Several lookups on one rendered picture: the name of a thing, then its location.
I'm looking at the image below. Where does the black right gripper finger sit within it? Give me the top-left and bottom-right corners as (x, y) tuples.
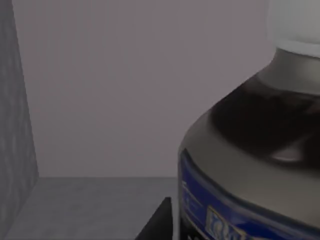
(135, 196), (173, 240)

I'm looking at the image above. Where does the grey bottle with blue label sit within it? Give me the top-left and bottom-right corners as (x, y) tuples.
(177, 0), (320, 240)

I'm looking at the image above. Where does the grey cabinet with dark inside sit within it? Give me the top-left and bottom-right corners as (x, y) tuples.
(0, 0), (276, 240)

